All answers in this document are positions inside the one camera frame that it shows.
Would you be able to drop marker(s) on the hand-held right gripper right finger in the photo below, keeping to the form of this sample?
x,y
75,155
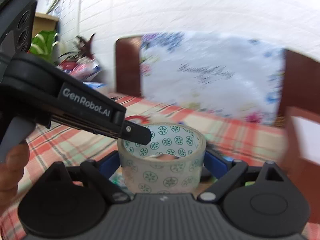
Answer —
x,y
212,161

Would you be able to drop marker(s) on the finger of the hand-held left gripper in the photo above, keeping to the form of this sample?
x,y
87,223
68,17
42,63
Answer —
x,y
138,135

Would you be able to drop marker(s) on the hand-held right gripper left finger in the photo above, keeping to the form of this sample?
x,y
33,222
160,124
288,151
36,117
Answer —
x,y
110,163

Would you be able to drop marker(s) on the clear packing tape roll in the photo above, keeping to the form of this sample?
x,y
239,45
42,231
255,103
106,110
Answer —
x,y
170,177

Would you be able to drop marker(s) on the person's left hand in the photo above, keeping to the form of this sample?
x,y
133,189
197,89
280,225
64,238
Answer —
x,y
12,175

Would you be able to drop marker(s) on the plaid blanket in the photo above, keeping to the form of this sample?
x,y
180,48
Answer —
x,y
75,145

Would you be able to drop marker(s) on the green leafy plant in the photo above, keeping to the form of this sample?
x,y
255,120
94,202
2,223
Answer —
x,y
42,40

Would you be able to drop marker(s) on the clear plastic storage box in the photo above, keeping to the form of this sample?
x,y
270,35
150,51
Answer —
x,y
80,68

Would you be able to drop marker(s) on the blue floral tissue pack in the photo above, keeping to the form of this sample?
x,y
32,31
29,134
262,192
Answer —
x,y
96,85

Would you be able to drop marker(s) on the light wooden cabinet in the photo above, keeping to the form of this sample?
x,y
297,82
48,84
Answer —
x,y
43,25

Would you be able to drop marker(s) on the dark red leafy plant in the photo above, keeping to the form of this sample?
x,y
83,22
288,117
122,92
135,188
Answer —
x,y
86,47

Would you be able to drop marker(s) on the dark wooden headboard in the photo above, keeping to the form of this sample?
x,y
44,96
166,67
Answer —
x,y
127,65

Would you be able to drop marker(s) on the brown cardboard box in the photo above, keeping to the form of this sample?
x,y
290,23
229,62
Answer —
x,y
292,140

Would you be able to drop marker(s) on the floral plastic bedding bag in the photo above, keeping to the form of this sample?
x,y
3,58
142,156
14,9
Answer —
x,y
212,62

